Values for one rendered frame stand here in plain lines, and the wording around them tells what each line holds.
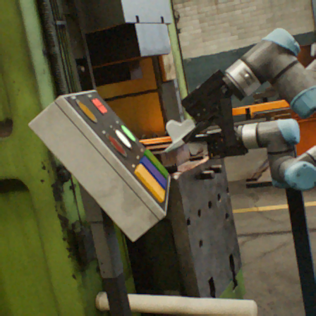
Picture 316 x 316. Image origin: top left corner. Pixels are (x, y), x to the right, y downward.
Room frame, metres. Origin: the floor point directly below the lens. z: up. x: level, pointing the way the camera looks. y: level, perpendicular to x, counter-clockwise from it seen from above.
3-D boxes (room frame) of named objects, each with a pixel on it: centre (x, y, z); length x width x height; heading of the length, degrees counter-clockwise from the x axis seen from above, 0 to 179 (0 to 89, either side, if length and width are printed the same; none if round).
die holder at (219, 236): (1.73, 0.11, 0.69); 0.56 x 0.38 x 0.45; 61
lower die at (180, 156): (1.68, 0.12, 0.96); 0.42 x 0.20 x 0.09; 61
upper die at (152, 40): (1.68, 0.12, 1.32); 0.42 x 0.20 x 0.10; 61
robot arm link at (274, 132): (1.43, -0.35, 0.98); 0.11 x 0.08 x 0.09; 61
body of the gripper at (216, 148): (1.51, -0.22, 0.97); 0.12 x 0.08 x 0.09; 61
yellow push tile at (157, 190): (0.93, 0.03, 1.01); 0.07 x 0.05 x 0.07; 176
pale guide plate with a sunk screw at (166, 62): (1.91, -0.10, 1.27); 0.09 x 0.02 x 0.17; 151
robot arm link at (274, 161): (1.42, -0.35, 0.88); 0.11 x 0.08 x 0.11; 2
